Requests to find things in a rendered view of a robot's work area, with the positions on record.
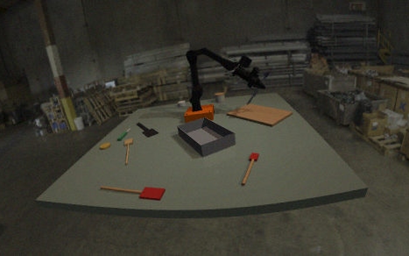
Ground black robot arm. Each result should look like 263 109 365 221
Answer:
186 48 260 112

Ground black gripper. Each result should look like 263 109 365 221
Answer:
241 70 265 89

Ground black spatula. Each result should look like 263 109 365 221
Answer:
137 123 158 138

